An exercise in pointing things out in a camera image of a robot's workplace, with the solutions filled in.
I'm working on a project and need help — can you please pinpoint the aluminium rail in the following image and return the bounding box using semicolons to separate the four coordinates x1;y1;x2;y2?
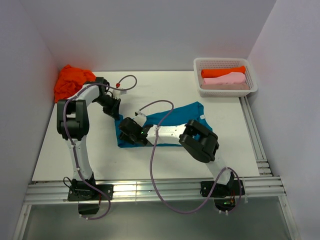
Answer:
239;97;274;177
23;176;286;205

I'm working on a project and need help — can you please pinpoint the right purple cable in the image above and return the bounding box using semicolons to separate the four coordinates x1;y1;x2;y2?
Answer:
136;99;243;215

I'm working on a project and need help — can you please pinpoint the white plastic basket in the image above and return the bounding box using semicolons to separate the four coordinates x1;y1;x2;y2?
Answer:
193;57;258;98

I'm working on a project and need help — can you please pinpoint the aluminium right rail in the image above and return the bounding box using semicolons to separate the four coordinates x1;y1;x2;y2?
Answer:
239;97;274;177

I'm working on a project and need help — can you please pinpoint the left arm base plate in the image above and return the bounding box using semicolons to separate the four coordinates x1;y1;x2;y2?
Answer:
67;182;114;202

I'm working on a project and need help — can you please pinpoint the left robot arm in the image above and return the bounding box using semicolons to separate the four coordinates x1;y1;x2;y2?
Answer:
56;77;121;200

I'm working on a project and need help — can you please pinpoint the aluminium front rail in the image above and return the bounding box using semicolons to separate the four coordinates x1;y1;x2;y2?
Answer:
23;176;286;205

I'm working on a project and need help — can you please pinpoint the rolled pink t shirt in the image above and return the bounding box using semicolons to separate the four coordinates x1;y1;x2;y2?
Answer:
202;72;246;85

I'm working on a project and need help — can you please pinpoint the crumpled orange t shirt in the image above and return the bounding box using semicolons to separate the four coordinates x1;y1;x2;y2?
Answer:
53;64;96;103

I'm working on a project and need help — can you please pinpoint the rolled beige t shirt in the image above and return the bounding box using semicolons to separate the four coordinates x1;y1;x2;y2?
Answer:
200;83;250;91

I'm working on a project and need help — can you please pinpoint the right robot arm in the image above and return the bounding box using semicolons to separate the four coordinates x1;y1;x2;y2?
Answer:
116;117;235;195

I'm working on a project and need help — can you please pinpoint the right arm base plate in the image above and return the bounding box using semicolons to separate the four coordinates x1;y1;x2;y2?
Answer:
199;180;246;198

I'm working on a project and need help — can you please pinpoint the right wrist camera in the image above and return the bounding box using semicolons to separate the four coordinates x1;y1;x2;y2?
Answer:
133;111;147;127

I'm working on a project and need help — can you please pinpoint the rolled orange t shirt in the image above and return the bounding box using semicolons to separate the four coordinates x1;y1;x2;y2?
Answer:
200;65;246;78

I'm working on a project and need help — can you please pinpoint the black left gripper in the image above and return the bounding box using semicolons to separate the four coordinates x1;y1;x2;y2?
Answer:
94;95;122;121

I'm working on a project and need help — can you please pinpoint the blue t shirt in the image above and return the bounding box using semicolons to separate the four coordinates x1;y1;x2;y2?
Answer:
114;101;213;148

